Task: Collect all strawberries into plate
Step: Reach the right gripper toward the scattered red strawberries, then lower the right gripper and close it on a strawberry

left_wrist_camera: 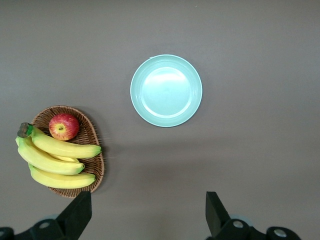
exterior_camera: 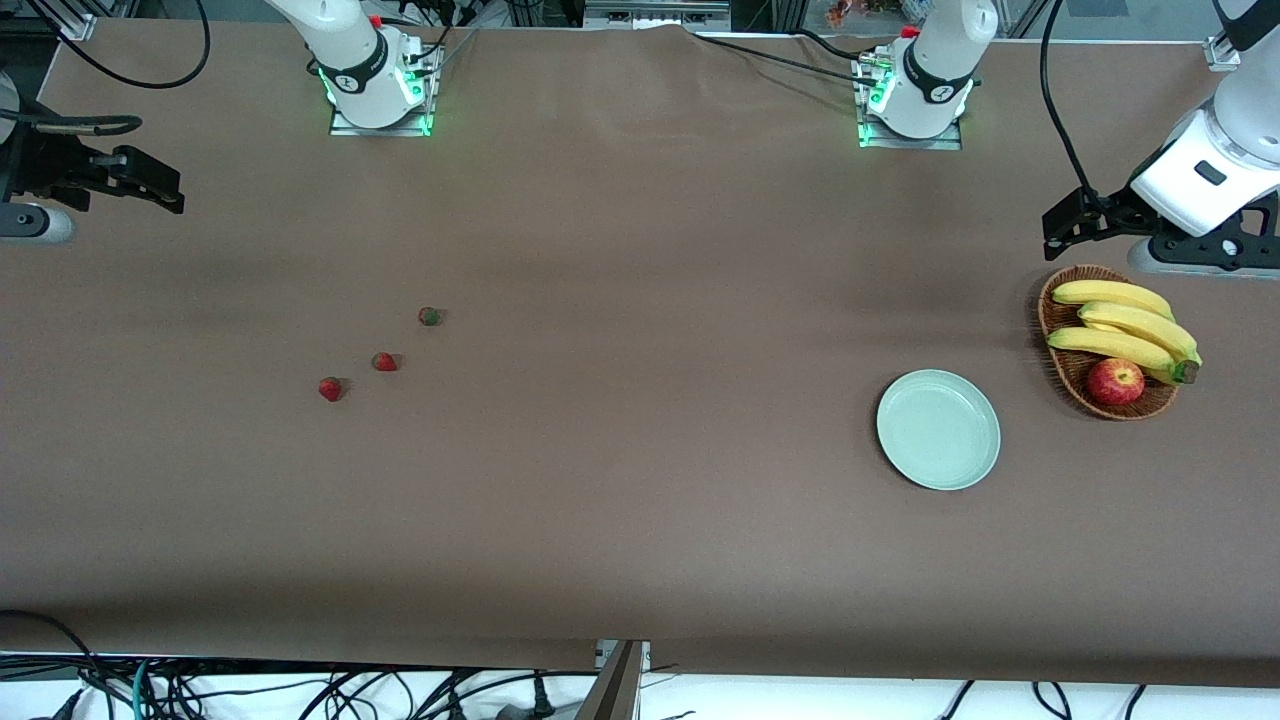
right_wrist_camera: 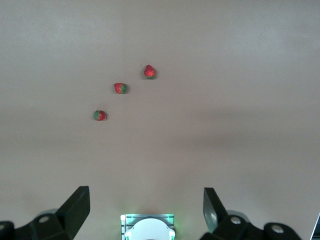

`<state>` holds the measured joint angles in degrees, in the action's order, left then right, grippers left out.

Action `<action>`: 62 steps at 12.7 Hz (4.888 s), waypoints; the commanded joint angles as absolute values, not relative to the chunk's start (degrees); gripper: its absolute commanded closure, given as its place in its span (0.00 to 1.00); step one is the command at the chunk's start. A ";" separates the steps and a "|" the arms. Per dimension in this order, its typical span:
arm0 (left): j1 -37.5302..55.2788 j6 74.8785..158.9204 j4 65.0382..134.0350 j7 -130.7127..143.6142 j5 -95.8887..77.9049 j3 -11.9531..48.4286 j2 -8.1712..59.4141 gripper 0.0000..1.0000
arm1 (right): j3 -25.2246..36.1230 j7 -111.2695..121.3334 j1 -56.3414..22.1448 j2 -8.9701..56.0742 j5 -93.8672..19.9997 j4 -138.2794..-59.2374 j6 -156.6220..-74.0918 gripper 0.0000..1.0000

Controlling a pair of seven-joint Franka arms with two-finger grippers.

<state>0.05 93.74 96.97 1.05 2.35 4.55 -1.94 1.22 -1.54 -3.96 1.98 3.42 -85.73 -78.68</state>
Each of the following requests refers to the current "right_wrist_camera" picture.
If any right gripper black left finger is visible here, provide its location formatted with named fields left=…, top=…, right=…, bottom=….
left=0, top=185, right=91, bottom=240

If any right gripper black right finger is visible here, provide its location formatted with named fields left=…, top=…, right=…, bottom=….
left=199, top=187, right=302, bottom=240

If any red green toy strawberry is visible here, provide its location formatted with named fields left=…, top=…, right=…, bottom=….
left=93, top=109, right=108, bottom=122
left=143, top=64, right=156, bottom=80
left=113, top=82, right=128, bottom=95

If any brown table cover sheet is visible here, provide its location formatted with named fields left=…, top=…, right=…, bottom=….
left=0, top=0, right=320, bottom=240

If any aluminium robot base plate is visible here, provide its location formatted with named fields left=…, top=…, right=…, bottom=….
left=119, top=213, right=176, bottom=240

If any aluminium frame profile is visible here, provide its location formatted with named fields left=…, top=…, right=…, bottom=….
left=309, top=211, right=320, bottom=240

